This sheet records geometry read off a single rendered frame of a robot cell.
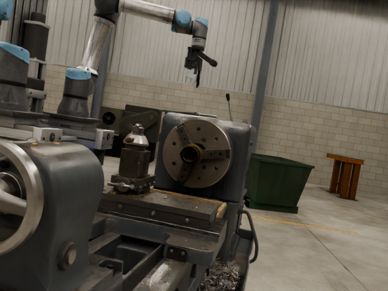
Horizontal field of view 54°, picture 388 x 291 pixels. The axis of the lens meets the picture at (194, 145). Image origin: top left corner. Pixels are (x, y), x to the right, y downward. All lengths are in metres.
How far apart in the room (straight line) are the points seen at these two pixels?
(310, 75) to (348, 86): 1.17
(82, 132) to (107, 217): 0.79
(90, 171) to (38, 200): 0.15
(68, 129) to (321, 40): 11.04
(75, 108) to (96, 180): 1.28
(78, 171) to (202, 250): 0.48
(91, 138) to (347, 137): 10.97
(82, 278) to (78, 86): 1.35
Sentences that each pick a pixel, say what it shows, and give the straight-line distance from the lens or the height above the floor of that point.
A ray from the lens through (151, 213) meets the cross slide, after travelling 1.10.
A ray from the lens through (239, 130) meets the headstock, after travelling 1.85.
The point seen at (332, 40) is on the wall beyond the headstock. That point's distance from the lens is 12.53.
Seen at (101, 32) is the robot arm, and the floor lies 1.60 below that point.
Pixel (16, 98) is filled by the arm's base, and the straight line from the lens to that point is 1.48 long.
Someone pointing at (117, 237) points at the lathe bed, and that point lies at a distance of 1.11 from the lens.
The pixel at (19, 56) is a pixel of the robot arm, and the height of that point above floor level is 1.35.
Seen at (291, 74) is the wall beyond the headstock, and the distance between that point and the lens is 12.07.
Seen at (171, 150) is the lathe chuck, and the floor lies 1.07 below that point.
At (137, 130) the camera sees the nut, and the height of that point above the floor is 1.16.
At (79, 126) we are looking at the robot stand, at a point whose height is 1.12.
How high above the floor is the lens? 1.21
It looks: 3 degrees down
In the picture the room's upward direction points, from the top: 9 degrees clockwise
